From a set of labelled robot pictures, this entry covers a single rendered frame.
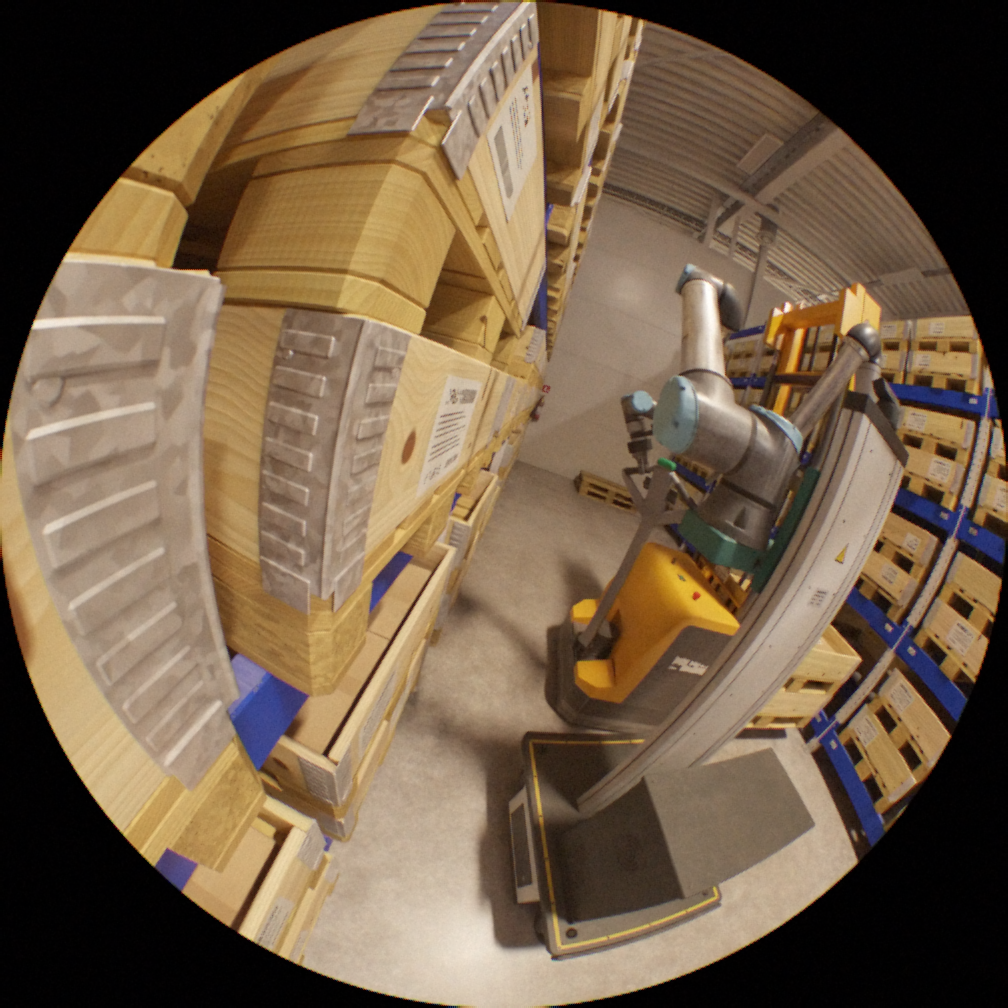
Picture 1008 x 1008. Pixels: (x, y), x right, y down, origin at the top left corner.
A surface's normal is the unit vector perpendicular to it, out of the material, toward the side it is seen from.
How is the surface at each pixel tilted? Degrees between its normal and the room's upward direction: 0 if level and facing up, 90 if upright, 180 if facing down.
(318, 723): 0
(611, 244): 90
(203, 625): 90
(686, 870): 0
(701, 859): 0
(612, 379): 90
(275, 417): 90
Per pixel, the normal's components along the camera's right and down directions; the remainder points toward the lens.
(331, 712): 0.30, -0.89
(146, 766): 0.95, 0.33
